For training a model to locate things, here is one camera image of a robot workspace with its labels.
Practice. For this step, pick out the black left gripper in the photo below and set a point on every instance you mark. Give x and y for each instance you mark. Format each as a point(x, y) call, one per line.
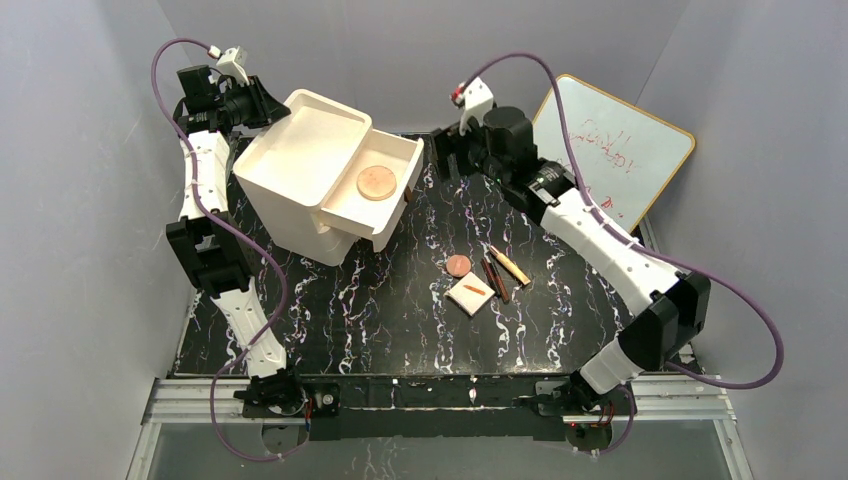
point(269, 101)

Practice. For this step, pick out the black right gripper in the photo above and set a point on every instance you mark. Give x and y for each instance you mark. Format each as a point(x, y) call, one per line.
point(449, 151)

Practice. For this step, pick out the white drawer organizer box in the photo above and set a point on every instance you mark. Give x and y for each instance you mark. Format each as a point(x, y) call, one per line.
point(290, 168)

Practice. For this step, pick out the large round pink compact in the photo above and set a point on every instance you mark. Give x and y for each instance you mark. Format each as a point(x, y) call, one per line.
point(376, 183)

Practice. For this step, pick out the white drawer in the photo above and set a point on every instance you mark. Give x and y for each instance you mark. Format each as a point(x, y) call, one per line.
point(346, 210)

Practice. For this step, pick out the small round pink compact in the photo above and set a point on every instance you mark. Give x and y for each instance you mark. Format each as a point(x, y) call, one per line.
point(458, 266)

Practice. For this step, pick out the white square makeup palette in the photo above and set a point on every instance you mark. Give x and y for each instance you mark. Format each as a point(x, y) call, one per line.
point(470, 293)

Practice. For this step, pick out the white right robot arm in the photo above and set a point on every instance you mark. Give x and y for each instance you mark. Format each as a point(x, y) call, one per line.
point(556, 205)

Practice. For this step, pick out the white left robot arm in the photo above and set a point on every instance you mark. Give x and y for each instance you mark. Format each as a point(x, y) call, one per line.
point(215, 257)

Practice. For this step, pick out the dark brown makeup pencil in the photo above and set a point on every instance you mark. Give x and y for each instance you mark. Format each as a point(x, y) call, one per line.
point(491, 278)

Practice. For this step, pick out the yellow framed whiteboard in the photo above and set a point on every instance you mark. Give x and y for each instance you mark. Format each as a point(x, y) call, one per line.
point(626, 155)

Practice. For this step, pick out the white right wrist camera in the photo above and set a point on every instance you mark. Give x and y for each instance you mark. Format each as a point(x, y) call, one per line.
point(474, 99)

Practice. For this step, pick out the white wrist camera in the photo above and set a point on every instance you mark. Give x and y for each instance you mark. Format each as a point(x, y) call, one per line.
point(231, 63)
point(474, 99)

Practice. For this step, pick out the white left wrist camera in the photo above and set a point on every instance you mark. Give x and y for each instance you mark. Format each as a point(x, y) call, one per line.
point(231, 63)

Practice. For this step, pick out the aluminium right side rail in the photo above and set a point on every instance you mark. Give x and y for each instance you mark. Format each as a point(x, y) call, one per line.
point(679, 303)

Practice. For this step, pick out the aluminium front mounting rail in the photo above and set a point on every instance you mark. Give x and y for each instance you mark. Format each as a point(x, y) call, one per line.
point(198, 400)

